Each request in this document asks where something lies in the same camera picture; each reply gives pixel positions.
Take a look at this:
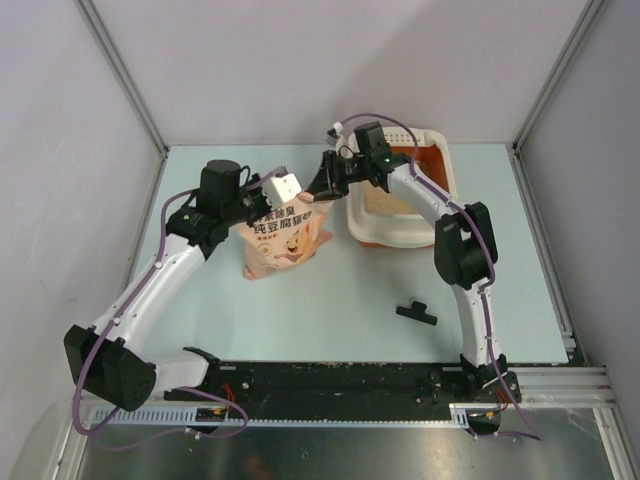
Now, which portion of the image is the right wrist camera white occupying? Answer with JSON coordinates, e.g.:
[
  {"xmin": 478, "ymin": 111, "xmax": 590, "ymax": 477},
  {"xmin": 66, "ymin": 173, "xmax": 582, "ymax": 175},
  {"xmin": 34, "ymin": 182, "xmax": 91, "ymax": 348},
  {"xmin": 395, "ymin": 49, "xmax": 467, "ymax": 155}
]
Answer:
[{"xmin": 325, "ymin": 122, "xmax": 344, "ymax": 148}]

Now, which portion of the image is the black bag sealing clip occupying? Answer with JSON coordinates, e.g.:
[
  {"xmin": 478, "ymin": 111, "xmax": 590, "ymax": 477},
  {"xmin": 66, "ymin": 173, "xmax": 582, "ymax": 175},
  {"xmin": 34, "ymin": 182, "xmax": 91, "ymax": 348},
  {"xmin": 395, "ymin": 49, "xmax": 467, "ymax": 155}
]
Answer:
[{"xmin": 395, "ymin": 301, "xmax": 438, "ymax": 326}]

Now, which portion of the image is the aluminium frame rail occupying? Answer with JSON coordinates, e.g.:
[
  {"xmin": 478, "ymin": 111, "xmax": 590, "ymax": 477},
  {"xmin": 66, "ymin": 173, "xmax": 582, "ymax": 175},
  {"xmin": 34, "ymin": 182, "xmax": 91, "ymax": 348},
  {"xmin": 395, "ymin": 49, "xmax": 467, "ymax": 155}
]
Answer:
[{"xmin": 73, "ymin": 364, "xmax": 615, "ymax": 409}]

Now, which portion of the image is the white slotted cable duct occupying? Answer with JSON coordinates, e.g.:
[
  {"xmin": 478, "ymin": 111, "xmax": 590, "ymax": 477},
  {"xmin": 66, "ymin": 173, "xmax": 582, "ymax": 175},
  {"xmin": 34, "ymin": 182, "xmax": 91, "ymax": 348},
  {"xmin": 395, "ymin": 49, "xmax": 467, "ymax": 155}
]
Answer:
[{"xmin": 92, "ymin": 403, "xmax": 471, "ymax": 427}]

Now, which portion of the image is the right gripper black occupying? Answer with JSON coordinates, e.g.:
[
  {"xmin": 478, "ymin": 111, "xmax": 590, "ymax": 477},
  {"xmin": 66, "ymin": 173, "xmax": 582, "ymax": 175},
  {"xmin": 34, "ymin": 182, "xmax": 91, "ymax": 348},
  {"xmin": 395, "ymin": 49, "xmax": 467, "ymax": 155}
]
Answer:
[{"xmin": 303, "ymin": 150, "xmax": 371, "ymax": 203}]

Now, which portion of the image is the aluminium corner post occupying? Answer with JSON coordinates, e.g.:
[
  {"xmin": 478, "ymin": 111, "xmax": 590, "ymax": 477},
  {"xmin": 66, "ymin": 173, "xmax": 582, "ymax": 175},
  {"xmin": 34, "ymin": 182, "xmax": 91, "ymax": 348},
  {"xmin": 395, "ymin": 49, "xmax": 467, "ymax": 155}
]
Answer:
[
  {"xmin": 511, "ymin": 0, "xmax": 609, "ymax": 151},
  {"xmin": 74, "ymin": 0, "xmax": 168, "ymax": 156}
]

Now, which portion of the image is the pink cat litter bag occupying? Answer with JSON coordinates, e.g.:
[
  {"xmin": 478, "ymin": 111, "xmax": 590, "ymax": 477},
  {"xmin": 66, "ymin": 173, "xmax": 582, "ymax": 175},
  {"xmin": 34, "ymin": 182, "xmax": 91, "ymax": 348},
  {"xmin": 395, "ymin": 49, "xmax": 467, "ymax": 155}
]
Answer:
[{"xmin": 239, "ymin": 193, "xmax": 334, "ymax": 280}]

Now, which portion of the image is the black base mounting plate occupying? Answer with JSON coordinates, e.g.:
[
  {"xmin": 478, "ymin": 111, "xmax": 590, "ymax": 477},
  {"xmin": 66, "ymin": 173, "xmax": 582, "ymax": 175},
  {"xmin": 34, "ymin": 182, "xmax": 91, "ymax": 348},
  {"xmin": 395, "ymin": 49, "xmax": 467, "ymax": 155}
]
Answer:
[{"xmin": 163, "ymin": 359, "xmax": 521, "ymax": 419}]

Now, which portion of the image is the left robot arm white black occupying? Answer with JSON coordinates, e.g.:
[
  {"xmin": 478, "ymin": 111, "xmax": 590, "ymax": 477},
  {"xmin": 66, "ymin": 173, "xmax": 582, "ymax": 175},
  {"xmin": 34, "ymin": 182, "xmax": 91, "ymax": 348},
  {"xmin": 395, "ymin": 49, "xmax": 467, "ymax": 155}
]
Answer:
[{"xmin": 63, "ymin": 160, "xmax": 301, "ymax": 412}]

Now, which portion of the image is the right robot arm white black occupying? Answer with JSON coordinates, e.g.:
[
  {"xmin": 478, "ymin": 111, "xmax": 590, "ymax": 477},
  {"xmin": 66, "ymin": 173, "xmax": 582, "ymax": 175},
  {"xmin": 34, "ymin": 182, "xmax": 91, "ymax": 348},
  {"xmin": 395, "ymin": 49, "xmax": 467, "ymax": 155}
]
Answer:
[{"xmin": 306, "ymin": 122, "xmax": 507, "ymax": 401}]

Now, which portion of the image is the left aluminium corner post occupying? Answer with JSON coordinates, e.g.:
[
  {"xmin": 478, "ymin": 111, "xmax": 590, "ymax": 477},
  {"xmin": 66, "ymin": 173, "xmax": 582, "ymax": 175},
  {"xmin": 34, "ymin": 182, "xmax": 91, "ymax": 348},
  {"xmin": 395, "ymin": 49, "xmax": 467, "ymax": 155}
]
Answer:
[{"xmin": 74, "ymin": 0, "xmax": 168, "ymax": 156}]

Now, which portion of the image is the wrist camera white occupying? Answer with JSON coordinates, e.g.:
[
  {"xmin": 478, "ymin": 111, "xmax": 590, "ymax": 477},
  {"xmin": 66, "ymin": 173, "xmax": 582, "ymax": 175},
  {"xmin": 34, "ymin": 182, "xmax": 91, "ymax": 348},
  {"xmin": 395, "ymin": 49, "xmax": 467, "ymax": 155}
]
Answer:
[
  {"xmin": 325, "ymin": 122, "xmax": 344, "ymax": 148},
  {"xmin": 262, "ymin": 173, "xmax": 302, "ymax": 208}
]

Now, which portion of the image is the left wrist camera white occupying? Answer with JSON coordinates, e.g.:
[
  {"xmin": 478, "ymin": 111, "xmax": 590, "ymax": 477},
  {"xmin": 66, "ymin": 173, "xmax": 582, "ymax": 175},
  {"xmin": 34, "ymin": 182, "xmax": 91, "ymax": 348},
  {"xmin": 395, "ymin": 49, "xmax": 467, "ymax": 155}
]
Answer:
[{"xmin": 262, "ymin": 173, "xmax": 302, "ymax": 208}]

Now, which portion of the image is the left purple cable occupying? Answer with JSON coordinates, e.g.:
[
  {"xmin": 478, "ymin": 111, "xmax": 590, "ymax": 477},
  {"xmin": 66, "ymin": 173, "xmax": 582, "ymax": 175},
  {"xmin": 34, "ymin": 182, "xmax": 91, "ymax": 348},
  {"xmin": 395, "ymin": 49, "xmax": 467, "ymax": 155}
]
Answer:
[{"xmin": 72, "ymin": 166, "xmax": 289, "ymax": 446}]

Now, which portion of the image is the right aluminium corner post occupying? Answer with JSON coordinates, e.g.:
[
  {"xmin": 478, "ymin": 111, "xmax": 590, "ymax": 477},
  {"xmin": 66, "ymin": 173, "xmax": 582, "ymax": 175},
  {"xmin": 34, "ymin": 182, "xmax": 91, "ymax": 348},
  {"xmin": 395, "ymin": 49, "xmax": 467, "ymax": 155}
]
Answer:
[{"xmin": 511, "ymin": 0, "xmax": 609, "ymax": 151}]

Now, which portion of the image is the cream orange litter box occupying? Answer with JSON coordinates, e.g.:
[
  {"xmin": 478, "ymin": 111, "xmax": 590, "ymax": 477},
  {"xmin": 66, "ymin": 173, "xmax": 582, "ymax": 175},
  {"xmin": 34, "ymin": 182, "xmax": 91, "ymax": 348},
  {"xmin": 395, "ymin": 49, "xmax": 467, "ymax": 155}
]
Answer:
[{"xmin": 346, "ymin": 126, "xmax": 450, "ymax": 250}]

